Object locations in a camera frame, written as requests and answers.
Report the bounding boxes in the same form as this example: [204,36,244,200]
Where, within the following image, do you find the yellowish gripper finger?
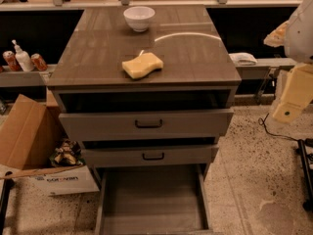
[263,21,289,47]

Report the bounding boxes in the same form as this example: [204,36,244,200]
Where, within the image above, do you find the yellow sponge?
[122,53,163,79]

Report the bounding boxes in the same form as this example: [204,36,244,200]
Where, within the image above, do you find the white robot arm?
[264,0,313,123]

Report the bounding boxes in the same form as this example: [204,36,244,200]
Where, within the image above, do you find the top grey drawer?
[60,109,234,141]

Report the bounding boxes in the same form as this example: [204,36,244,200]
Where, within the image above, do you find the middle grey drawer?
[82,145,218,167]

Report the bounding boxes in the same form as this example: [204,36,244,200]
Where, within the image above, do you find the grey drawer cabinet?
[48,6,241,169]

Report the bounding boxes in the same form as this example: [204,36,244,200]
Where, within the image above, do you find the bottom open grey drawer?
[95,164,212,235]

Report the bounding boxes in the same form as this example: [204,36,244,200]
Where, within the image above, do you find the folded white cloth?
[230,52,257,66]

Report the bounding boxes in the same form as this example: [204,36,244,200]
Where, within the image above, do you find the black stand on right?
[296,140,313,212]

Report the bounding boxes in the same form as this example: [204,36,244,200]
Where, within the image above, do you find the white ceramic bowl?
[123,6,156,32]

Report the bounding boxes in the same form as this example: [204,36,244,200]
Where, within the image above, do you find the snack bags in box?
[49,139,85,167]

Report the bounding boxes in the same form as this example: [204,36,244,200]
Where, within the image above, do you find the right red soda can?
[30,53,48,71]

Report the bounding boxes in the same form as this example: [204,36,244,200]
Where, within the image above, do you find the red soda can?
[3,51,22,71]
[30,53,48,71]

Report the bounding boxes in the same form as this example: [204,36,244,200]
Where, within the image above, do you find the white pump bottle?
[12,40,34,71]

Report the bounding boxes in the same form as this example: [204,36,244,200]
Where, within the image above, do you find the cardboard box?
[0,94,99,196]

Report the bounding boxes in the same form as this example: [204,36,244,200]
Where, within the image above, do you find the left red soda can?
[3,51,22,71]

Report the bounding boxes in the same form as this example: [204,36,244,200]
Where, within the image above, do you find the black pole at left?
[0,178,15,235]

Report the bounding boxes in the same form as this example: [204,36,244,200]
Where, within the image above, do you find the black floor cable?
[257,112,302,143]

